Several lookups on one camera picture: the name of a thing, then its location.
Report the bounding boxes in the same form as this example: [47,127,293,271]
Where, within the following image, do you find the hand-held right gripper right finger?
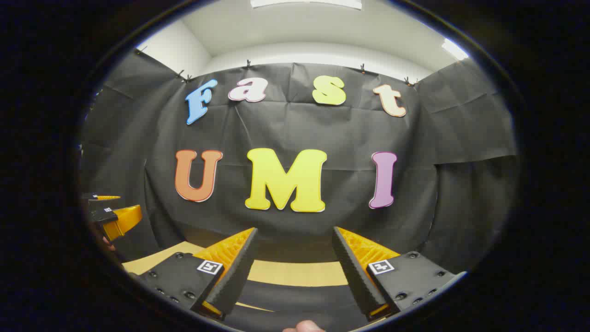
[332,226,467,322]

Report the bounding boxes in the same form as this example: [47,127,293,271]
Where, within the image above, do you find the black backdrop cloth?
[79,48,518,277]

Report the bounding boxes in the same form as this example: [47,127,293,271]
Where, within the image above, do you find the white ceiling light panel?
[442,38,469,61]
[250,0,363,11]

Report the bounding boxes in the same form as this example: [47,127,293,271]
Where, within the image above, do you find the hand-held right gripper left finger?
[130,227,258,321]

